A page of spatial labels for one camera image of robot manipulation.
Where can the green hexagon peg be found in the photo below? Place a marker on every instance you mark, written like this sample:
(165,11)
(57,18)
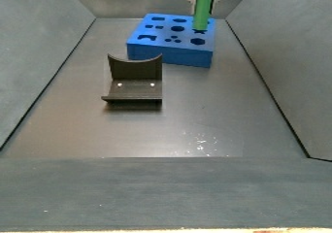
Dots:
(202,14)

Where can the blue foam shape board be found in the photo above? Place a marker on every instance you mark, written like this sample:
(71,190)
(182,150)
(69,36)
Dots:
(167,35)

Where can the black curved bracket stand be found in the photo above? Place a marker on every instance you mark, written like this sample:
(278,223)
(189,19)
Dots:
(137,79)

